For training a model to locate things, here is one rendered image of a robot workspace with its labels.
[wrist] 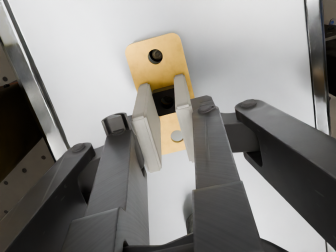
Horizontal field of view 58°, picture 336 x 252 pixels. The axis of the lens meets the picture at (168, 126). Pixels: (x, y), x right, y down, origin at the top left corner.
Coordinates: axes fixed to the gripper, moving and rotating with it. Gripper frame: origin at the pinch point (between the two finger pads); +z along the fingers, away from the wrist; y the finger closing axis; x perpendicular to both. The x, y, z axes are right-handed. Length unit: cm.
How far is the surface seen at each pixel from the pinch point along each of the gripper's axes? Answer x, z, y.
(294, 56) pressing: 0.2, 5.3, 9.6
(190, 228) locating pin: -11.5, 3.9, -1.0
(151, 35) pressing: 4.2, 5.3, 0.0
